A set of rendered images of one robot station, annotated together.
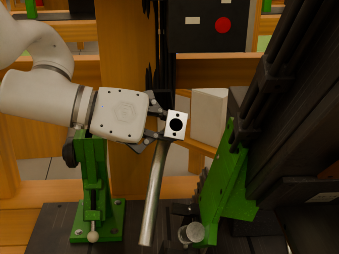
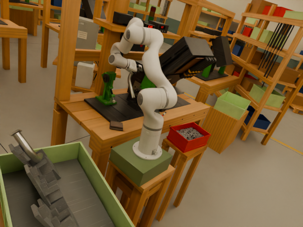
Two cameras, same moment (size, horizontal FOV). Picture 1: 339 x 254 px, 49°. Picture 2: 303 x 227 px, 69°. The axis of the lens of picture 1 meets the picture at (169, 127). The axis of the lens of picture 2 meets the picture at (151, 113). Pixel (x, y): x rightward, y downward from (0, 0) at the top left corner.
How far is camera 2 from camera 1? 1.50 m
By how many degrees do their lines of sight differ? 45
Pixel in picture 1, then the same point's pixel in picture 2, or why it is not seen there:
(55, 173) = not seen: outside the picture
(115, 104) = (131, 62)
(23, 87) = (119, 58)
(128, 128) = (135, 68)
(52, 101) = (124, 61)
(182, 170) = not seen: hidden behind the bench
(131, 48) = not seen: hidden behind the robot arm
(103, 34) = (109, 44)
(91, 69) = (96, 54)
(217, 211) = (151, 85)
